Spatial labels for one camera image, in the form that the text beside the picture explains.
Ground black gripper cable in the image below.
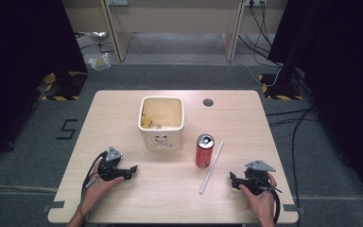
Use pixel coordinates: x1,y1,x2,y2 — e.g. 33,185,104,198
80,150,108,207
254,175,284,225

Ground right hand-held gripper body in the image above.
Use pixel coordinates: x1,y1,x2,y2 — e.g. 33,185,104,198
244,159,277,196

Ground silver foil bag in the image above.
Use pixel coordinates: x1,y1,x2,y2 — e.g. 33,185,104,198
82,30,109,43

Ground white straw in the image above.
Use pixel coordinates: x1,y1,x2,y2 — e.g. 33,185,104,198
199,140,225,196

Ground black cable by desk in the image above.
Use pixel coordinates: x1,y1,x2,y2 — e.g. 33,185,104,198
75,32,115,54

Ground black curtain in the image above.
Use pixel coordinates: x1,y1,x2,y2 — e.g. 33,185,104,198
267,0,363,217
0,0,89,169

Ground clear plastic bag with yellow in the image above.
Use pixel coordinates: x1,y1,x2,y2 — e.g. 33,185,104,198
87,52,112,72

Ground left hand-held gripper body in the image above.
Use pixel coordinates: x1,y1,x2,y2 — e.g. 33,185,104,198
96,146,126,183

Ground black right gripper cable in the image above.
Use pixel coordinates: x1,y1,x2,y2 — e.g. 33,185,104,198
254,175,284,225

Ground white wall socket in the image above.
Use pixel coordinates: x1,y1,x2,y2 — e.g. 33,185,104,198
243,0,268,8

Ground cream square bin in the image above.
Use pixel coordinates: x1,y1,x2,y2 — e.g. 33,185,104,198
137,96,186,152

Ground beige desk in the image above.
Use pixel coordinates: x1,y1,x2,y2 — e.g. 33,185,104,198
60,0,288,62

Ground black stand base striped tape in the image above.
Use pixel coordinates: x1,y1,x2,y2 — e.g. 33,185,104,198
40,71,89,102
257,73,305,101

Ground person's left hand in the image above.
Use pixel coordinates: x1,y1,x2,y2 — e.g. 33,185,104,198
80,159,125,212

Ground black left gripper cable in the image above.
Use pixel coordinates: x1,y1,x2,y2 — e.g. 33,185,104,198
80,150,108,207

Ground person's right hand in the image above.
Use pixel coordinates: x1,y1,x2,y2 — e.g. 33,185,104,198
239,173,279,220

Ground black floor cables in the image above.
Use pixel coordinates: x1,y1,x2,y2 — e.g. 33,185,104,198
265,106,317,206

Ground red drink can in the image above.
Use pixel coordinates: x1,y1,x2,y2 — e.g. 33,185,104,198
195,133,216,169

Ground black socket cables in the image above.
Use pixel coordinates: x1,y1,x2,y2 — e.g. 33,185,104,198
237,2,283,68

